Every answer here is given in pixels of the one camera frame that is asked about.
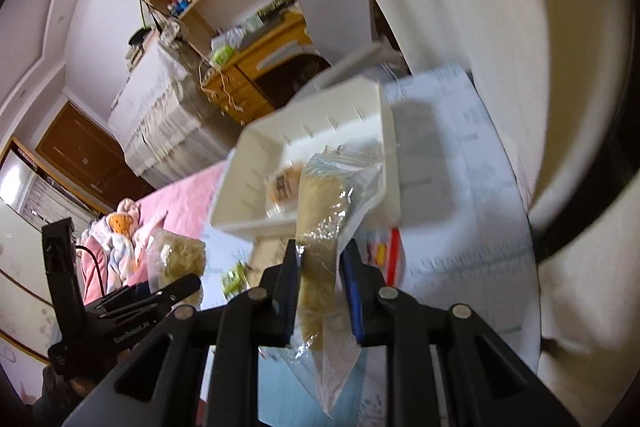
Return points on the beige packet with red stripe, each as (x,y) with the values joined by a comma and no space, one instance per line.
(387,252)

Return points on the wooden desk with drawers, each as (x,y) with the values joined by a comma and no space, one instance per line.
(265,52)

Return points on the person's left hand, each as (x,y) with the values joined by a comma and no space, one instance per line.
(82,385)

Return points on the green snack packet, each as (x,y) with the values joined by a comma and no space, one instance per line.
(234,282)

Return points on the lace cloth covered furniture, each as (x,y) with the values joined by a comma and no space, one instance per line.
(160,117)

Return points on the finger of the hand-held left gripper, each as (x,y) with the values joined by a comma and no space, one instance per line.
(182,287)
(120,299)

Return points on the black desk lamp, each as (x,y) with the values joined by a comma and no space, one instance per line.
(142,34)

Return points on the clear bag of pale crisps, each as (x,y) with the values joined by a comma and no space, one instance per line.
(180,254)

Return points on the white plastic storage box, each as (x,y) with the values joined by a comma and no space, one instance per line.
(260,157)

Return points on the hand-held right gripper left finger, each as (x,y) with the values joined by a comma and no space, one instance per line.
(287,302)

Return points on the cream curtain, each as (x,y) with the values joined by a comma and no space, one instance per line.
(475,7)

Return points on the pink cushion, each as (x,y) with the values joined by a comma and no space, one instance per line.
(190,202)

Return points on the window with blinds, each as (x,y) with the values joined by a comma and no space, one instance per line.
(35,192)

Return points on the green and white tissue pack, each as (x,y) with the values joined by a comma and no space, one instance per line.
(225,47)

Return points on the brown wooden door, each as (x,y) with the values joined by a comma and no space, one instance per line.
(85,152)

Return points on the clear bag of beige noodle cake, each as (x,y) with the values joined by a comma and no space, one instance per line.
(317,227)

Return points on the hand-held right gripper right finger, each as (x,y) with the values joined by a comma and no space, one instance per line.
(352,302)

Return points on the round brown wrapped snack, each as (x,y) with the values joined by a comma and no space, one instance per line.
(282,189)

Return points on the pink plush doll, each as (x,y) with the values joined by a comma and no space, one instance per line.
(120,232)

